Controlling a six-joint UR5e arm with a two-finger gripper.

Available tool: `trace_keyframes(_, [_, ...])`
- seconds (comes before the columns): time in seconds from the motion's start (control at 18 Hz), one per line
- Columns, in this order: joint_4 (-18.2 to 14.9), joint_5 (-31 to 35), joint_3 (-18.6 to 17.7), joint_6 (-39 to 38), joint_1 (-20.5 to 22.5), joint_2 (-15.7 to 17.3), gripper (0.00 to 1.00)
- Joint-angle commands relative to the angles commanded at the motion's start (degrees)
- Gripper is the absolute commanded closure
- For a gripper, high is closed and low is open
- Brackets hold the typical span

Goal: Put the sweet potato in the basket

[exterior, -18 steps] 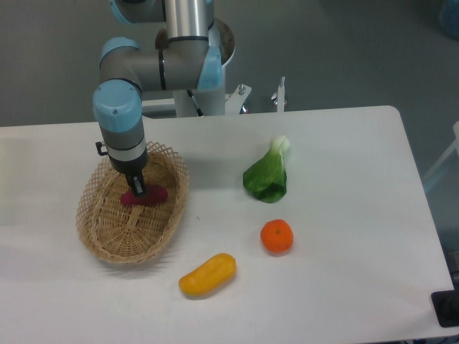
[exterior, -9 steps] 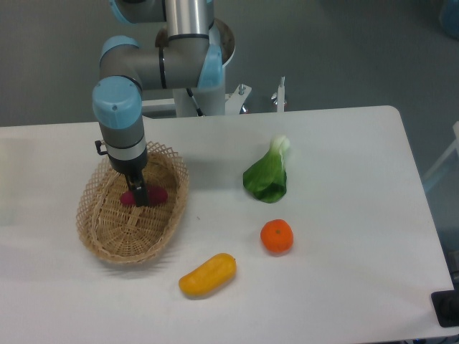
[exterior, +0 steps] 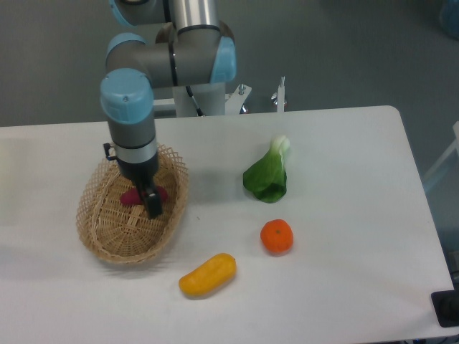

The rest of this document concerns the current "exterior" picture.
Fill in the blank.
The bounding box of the woven wicker basket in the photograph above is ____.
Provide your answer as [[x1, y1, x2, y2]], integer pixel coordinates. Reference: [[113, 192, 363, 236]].
[[76, 145, 189, 264]]

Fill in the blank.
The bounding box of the orange tangerine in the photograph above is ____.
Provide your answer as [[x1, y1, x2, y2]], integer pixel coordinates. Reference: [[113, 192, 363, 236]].
[[260, 219, 294, 254]]

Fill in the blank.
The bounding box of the black device at table edge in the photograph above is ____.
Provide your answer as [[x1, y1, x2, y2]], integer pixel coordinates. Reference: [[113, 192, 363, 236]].
[[431, 290, 459, 328]]

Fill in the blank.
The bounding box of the yellow mango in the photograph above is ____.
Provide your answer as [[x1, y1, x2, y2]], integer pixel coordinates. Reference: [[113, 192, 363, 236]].
[[179, 253, 237, 297]]

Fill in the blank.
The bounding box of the white metal bracket post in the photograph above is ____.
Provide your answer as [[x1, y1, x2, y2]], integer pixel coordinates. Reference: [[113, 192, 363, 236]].
[[271, 76, 288, 113]]

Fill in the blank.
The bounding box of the green bok choy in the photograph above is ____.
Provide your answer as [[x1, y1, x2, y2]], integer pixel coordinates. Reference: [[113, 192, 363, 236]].
[[242, 135, 290, 204]]

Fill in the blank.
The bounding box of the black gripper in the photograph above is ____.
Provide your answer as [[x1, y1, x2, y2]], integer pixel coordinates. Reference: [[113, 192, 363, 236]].
[[103, 142, 163, 219]]

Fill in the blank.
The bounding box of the blue object top right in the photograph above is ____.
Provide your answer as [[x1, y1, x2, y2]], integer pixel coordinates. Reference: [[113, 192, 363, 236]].
[[439, 0, 458, 39]]

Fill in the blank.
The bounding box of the white frame at right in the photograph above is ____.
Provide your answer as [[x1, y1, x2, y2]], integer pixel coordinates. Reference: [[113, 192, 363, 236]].
[[422, 121, 458, 193]]

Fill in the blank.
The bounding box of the purple sweet potato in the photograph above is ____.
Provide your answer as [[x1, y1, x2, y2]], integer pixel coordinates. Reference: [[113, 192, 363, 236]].
[[120, 186, 169, 206]]

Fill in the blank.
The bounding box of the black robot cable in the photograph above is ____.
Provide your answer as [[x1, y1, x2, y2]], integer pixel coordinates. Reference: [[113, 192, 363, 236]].
[[184, 85, 206, 118]]

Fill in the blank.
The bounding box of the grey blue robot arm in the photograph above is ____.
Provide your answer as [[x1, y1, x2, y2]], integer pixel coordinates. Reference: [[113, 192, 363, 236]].
[[100, 1, 237, 219]]

